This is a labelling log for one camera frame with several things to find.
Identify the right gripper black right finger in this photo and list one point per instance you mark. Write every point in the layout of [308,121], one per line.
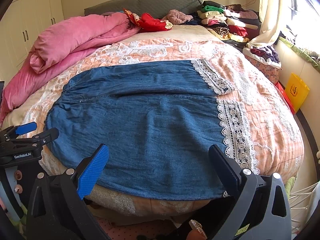
[227,170]

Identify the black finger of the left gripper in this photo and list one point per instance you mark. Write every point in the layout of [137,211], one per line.
[46,137]

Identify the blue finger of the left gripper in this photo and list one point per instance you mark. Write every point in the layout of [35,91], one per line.
[26,128]

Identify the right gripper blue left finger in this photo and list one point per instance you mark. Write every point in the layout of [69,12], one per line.
[90,169]

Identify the blue denim lace-trimmed pants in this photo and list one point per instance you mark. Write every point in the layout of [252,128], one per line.
[158,120]

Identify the left hand with painted nails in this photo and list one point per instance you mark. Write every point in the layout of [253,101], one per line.
[18,177]

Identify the right hand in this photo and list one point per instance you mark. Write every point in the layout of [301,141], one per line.
[197,232]

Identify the red paper bag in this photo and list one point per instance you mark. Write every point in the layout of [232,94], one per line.
[285,97]

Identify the pink folded duvet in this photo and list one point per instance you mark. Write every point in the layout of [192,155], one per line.
[59,47]

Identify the yellow paper bag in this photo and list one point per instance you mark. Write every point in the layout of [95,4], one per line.
[297,91]

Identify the floral laundry basket with clothes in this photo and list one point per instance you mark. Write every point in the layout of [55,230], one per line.
[269,68]

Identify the green windowsill cover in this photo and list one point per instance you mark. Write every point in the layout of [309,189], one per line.
[309,56]

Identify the clothes on windowsill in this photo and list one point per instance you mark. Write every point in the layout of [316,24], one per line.
[290,36]

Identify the stack of folded clothes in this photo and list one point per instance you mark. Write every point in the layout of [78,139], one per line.
[229,23]

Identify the red embroidered cloth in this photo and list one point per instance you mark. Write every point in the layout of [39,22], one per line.
[147,23]

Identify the mauve fuzzy garment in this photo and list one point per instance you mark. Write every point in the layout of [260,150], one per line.
[177,17]

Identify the dark green padded headboard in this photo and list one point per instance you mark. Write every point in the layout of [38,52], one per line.
[156,8]

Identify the cream curtain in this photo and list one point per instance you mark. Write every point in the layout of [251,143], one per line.
[273,15]

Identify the white wire rack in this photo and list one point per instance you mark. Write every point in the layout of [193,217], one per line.
[303,204]

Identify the cream wardrobe with handles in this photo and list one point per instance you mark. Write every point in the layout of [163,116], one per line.
[21,24]

